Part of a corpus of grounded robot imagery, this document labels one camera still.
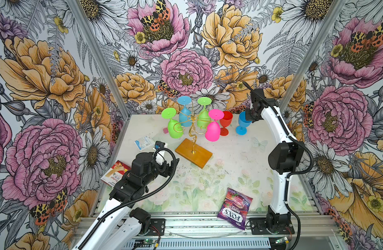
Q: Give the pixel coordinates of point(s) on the green left wine glass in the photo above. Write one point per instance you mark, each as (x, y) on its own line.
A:
(174, 127)

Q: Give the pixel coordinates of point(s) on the red wine glass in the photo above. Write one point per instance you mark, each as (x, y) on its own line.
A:
(225, 122)

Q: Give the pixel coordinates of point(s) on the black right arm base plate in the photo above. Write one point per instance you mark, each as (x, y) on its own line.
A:
(261, 226)

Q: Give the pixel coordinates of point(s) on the green rear wine glass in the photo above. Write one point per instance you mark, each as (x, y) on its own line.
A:
(203, 118)

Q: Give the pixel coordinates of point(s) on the gold wire wooden glass rack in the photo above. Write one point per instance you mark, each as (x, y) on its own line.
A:
(189, 149)

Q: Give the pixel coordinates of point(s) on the blue rear wine glass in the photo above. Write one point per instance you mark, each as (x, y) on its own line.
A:
(185, 113)

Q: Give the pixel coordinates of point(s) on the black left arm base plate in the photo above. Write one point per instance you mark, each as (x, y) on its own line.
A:
(153, 227)

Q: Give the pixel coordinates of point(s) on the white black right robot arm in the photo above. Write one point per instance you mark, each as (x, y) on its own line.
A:
(283, 159)

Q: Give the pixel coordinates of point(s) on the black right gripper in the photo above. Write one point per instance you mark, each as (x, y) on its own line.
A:
(248, 116)

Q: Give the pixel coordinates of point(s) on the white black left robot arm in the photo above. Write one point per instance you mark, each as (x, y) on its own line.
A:
(119, 221)

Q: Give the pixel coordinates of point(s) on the purple Fox's candy bag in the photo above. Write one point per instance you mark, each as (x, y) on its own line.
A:
(235, 208)

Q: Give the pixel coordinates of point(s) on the blue front wine glass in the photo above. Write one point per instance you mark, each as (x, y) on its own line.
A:
(243, 123)

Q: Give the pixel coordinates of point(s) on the green wine glass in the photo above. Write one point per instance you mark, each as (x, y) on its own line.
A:
(203, 118)
(174, 127)

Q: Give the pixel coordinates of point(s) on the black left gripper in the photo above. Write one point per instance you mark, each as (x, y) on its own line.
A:
(165, 167)

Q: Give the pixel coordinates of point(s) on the aluminium front frame rail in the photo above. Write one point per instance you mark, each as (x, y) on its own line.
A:
(205, 231)

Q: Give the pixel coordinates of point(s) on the red white small box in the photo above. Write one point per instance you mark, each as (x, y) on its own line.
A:
(115, 173)

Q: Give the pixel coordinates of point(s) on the blue wine glass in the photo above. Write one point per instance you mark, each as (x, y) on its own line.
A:
(243, 123)
(185, 113)

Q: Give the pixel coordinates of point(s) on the white blue sachet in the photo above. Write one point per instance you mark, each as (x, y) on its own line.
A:
(144, 143)

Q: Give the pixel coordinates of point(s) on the pink wine glass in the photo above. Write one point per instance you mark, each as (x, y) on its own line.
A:
(213, 130)

